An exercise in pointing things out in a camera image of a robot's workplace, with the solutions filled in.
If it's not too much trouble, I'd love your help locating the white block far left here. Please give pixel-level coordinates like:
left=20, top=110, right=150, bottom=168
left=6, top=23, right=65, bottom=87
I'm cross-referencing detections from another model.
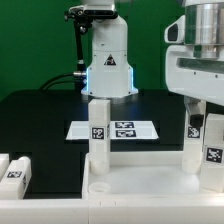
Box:
left=0, top=154, right=9, bottom=181

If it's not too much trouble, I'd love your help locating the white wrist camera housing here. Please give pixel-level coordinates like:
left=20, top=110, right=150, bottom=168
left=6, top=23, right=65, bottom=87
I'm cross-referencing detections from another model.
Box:
left=164, top=15, right=185, bottom=44

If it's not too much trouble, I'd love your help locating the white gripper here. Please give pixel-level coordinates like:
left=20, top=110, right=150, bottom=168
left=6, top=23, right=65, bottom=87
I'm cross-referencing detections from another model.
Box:
left=165, top=45, right=224, bottom=128

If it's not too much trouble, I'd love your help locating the black cable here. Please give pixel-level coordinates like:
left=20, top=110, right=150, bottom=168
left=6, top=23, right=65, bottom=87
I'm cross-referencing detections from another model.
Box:
left=39, top=72, right=85, bottom=92

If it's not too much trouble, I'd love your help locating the white front wall bar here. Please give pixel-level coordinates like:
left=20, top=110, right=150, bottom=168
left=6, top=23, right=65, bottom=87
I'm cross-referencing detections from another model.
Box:
left=0, top=197, right=224, bottom=224

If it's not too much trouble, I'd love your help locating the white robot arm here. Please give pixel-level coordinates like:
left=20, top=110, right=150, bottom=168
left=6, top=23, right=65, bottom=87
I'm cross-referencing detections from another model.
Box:
left=72, top=0, right=224, bottom=123

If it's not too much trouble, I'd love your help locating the white desk top tray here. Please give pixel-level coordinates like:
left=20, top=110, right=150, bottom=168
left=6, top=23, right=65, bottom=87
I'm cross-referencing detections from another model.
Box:
left=82, top=151, right=224, bottom=205

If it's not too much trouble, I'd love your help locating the white marker base plate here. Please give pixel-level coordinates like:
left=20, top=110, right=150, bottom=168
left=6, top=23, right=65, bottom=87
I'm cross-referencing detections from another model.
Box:
left=66, top=121, right=158, bottom=140

